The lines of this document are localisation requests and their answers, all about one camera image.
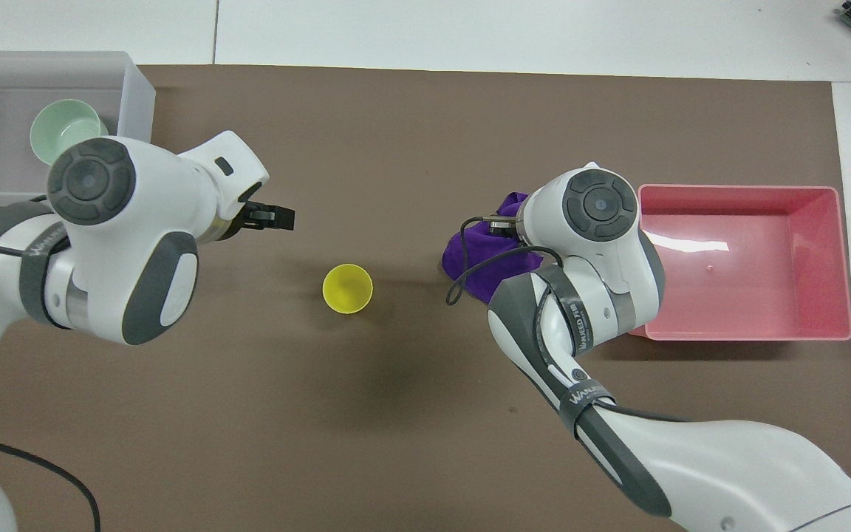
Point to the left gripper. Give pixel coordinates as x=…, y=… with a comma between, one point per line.
x=246, y=216

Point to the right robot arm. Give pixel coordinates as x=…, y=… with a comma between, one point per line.
x=617, y=273

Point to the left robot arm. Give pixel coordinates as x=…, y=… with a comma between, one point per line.
x=122, y=222

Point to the yellow plastic cup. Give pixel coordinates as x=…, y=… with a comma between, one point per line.
x=347, y=288

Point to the light green bowl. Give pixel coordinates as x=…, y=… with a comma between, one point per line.
x=63, y=122

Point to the purple cloth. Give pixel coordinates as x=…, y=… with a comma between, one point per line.
x=481, y=247

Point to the pink plastic bin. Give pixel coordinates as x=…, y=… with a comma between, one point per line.
x=750, y=266

